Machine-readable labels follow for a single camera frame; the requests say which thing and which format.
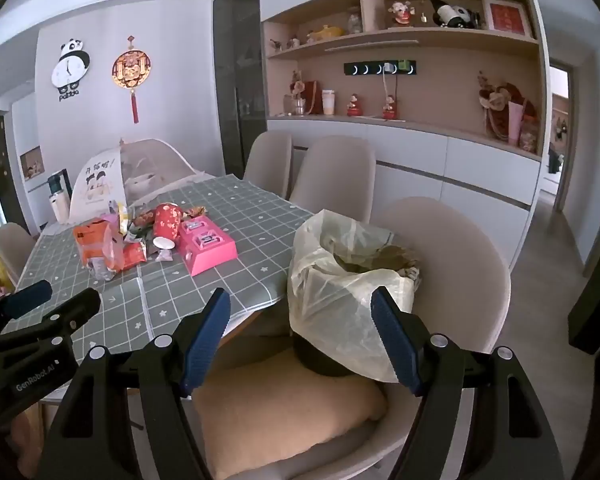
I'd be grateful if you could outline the red and white figurine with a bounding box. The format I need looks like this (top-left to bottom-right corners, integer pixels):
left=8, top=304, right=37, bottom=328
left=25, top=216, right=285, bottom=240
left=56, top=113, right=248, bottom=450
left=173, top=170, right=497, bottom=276
left=387, top=1, right=413, bottom=27

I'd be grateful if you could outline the pink toy stove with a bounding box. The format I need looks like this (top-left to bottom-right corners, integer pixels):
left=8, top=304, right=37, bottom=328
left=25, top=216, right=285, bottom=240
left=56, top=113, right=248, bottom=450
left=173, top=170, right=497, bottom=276
left=177, top=217, right=239, bottom=277

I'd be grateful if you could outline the tan seat cushion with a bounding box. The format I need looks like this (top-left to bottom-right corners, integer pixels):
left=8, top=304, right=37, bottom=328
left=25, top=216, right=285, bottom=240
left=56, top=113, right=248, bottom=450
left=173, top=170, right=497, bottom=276
left=192, top=345, right=388, bottom=480

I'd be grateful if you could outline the black trash bin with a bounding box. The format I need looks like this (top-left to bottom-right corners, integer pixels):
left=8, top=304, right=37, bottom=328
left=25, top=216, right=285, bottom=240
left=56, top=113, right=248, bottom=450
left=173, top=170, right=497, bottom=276
left=292, top=330, right=381, bottom=378

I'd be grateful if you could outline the dark red gift bag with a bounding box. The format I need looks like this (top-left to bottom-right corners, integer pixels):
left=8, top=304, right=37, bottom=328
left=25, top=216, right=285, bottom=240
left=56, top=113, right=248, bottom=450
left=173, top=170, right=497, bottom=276
left=302, top=80, right=322, bottom=115

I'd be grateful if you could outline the red hanging knot ornament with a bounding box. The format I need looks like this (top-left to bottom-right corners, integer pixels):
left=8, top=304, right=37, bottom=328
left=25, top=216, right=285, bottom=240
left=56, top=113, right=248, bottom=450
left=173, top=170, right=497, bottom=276
left=111, top=35, right=153, bottom=125

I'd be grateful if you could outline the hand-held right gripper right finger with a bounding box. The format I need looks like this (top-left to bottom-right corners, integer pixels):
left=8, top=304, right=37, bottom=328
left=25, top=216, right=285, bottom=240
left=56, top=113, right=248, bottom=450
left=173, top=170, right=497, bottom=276
left=370, top=285, right=566, bottom=480

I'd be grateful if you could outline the yellow teapot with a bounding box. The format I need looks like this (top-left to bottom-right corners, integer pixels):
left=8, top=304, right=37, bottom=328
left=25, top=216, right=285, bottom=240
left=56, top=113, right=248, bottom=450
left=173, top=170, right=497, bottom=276
left=307, top=24, right=346, bottom=43

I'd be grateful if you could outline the beige dining chair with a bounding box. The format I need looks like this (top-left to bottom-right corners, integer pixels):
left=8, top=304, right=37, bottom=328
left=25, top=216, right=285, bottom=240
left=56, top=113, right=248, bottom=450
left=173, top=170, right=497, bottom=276
left=0, top=222, right=38, bottom=288
left=195, top=196, right=513, bottom=480
left=242, top=131, right=294, bottom=196
left=289, top=135, right=377, bottom=223

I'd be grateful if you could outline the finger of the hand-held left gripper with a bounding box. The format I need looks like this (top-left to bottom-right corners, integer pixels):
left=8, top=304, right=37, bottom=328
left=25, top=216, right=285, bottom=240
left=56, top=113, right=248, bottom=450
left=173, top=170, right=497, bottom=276
left=0, top=280, right=53, bottom=336
left=0, top=287, right=102, bottom=358

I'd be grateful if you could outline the glass vase with flowers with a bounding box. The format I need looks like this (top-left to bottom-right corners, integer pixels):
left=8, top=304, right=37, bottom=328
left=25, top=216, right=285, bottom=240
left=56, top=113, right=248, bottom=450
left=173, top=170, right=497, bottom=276
left=287, top=71, right=311, bottom=116

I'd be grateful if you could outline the small wall picture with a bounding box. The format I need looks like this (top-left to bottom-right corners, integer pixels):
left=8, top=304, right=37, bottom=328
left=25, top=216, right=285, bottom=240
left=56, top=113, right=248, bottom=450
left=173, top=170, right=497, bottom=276
left=20, top=146, right=43, bottom=181

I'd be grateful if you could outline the red paper cup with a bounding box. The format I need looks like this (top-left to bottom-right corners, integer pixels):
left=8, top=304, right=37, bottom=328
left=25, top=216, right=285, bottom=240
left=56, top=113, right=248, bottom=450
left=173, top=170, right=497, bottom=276
left=151, top=202, right=183, bottom=252

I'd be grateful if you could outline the black wall power strip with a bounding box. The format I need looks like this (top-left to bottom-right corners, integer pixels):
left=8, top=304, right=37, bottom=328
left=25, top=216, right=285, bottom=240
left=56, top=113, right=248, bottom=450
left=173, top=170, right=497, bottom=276
left=343, top=60, right=417, bottom=78

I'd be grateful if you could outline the mesh food cover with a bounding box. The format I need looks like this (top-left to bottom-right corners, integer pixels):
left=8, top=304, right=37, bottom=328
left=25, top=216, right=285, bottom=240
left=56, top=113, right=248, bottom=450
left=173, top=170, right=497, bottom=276
left=67, top=137, right=216, bottom=226

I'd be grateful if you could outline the wooden wall shelf unit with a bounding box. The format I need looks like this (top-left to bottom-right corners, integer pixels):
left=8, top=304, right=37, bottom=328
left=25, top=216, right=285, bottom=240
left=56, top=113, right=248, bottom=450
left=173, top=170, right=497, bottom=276
left=260, top=0, right=546, bottom=161

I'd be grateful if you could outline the wine bottle in panda holder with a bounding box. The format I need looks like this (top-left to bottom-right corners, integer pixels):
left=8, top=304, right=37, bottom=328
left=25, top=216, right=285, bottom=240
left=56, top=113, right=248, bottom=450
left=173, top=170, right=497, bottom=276
left=420, top=0, right=483, bottom=30

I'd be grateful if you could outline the white sideboard cabinet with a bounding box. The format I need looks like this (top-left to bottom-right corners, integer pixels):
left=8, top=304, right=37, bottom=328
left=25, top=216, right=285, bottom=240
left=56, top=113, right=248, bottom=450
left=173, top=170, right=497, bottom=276
left=267, top=117, right=543, bottom=271

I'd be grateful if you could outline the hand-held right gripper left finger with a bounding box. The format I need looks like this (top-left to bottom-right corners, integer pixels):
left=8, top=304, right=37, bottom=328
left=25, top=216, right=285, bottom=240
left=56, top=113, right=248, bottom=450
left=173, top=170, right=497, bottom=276
left=40, top=287, right=232, bottom=480

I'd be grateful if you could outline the orange snack packet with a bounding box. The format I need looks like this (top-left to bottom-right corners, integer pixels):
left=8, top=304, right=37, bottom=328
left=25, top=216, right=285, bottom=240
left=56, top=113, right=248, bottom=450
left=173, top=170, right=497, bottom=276
left=72, top=217, right=126, bottom=281

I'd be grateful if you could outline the red framed picture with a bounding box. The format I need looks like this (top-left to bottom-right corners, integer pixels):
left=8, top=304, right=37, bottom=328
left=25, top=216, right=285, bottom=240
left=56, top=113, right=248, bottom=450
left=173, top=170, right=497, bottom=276
left=481, top=0, right=533, bottom=38

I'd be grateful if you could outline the translucent plastic bin bag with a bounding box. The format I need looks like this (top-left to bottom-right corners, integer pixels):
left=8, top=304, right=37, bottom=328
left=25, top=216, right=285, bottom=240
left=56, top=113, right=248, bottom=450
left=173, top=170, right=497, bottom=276
left=286, top=208, right=422, bottom=385

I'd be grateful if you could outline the grey checked tablecloth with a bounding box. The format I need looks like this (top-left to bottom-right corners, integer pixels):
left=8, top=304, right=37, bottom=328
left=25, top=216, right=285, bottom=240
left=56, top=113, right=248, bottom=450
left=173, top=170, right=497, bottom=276
left=12, top=172, right=326, bottom=366

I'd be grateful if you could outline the yellow snack packet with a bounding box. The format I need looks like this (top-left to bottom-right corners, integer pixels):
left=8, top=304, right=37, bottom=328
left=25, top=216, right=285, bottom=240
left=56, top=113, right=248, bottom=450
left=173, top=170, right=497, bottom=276
left=111, top=201, right=132, bottom=236

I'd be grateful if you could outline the panda wall clock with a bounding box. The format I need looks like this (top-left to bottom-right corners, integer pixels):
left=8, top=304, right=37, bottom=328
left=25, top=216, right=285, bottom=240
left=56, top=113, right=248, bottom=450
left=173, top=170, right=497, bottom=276
left=51, top=38, right=91, bottom=102

